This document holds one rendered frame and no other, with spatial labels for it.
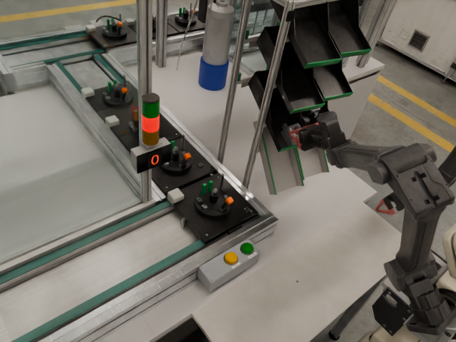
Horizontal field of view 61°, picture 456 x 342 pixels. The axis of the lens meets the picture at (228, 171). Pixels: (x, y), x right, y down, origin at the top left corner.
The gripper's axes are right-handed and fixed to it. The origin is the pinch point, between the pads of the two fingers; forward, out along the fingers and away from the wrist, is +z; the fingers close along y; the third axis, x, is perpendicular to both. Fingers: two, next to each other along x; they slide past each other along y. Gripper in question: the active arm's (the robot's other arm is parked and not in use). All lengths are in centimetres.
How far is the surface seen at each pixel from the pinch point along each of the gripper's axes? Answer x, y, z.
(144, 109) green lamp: -19, 49, 6
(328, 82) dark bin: -13.3, -16.3, 0.5
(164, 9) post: -43, -7, 107
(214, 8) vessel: -40, -21, 78
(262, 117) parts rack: -5.9, 8.3, 7.3
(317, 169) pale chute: 23.6, -18.8, 9.9
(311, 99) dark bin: -10.6, -4.7, -3.2
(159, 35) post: -30, -4, 113
